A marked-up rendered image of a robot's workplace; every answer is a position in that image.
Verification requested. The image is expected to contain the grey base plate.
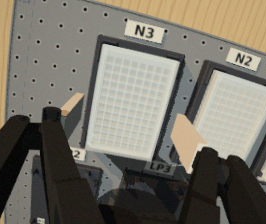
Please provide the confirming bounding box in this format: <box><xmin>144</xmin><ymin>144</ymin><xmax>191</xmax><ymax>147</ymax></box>
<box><xmin>4</xmin><ymin>0</ymin><xmax>266</xmax><ymax>224</ymax></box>

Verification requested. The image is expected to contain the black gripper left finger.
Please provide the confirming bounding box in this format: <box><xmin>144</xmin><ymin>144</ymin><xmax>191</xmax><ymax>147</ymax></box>
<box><xmin>0</xmin><ymin>93</ymin><xmax>106</xmax><ymax>224</ymax></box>

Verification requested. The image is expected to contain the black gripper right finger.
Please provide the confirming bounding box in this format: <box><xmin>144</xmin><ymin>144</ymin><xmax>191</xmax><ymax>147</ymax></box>
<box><xmin>170</xmin><ymin>114</ymin><xmax>266</xmax><ymax>224</ymax></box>

